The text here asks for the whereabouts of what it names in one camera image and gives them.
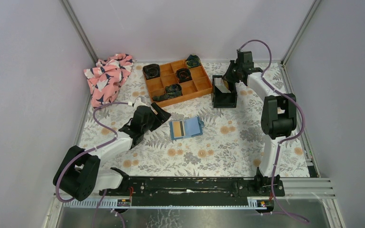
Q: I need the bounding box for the blue leather card holder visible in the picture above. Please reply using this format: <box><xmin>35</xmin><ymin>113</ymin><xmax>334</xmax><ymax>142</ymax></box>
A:
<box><xmin>169</xmin><ymin>116</ymin><xmax>204</xmax><ymax>140</ymax></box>

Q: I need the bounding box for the wooden compartment tray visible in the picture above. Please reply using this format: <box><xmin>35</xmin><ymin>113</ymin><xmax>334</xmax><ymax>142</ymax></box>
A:
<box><xmin>143</xmin><ymin>59</ymin><xmax>212</xmax><ymax>107</ymax></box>

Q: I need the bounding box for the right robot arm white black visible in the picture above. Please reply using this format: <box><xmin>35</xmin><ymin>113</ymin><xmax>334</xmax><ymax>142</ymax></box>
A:
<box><xmin>222</xmin><ymin>50</ymin><xmax>297</xmax><ymax>196</ymax></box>

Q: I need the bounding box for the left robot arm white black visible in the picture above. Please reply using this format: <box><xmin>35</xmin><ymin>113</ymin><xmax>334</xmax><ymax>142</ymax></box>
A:
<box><xmin>53</xmin><ymin>99</ymin><xmax>171</xmax><ymax>202</ymax></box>

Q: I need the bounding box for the stack of cards in box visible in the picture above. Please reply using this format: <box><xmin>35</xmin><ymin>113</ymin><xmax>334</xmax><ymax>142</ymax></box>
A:
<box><xmin>214</xmin><ymin>77</ymin><xmax>231</xmax><ymax>93</ymax></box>

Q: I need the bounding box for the black card box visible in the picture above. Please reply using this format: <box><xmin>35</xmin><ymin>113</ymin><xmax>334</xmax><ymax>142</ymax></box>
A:
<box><xmin>211</xmin><ymin>75</ymin><xmax>238</xmax><ymax>108</ymax></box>

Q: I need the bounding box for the rolled green tie front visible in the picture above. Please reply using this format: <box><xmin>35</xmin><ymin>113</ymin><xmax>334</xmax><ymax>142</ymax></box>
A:
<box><xmin>152</xmin><ymin>84</ymin><xmax>183</xmax><ymax>102</ymax></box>

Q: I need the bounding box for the rolled green tie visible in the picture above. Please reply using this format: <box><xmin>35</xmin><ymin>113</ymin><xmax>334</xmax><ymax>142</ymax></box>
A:
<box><xmin>185</xmin><ymin>54</ymin><xmax>201</xmax><ymax>69</ymax></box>
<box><xmin>152</xmin><ymin>84</ymin><xmax>183</xmax><ymax>102</ymax></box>

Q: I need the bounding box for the rolled dark tie far left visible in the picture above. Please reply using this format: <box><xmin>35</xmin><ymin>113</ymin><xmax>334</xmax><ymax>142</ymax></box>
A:
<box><xmin>143</xmin><ymin>64</ymin><xmax>161</xmax><ymax>80</ymax></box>

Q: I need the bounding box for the rolled dark tie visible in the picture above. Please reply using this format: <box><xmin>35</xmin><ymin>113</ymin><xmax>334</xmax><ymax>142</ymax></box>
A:
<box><xmin>176</xmin><ymin>68</ymin><xmax>192</xmax><ymax>83</ymax></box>
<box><xmin>143</xmin><ymin>64</ymin><xmax>161</xmax><ymax>80</ymax></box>

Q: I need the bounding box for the rolled dark tie centre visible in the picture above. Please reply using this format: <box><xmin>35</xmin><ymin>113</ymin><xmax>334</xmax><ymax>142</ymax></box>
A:
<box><xmin>176</xmin><ymin>68</ymin><xmax>192</xmax><ymax>83</ymax></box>

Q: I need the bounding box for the rolled green tie top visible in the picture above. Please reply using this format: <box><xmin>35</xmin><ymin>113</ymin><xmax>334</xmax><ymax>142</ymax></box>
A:
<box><xmin>185</xmin><ymin>54</ymin><xmax>201</xmax><ymax>69</ymax></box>

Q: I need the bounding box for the pink patterned cloth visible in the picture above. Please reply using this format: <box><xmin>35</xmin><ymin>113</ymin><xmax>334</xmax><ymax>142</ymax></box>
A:
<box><xmin>83</xmin><ymin>53</ymin><xmax>134</xmax><ymax>108</ymax></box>

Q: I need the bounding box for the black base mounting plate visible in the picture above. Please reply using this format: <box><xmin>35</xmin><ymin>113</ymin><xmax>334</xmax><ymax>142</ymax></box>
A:
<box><xmin>106</xmin><ymin>176</ymin><xmax>285</xmax><ymax>207</ymax></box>

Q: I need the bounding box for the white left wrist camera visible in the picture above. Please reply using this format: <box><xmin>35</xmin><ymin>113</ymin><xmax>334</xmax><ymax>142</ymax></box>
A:
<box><xmin>128</xmin><ymin>96</ymin><xmax>148</xmax><ymax>110</ymax></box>

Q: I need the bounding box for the aluminium front rail frame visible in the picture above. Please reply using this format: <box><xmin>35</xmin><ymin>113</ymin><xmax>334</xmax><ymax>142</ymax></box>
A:
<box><xmin>43</xmin><ymin>178</ymin><xmax>344</xmax><ymax>228</ymax></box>

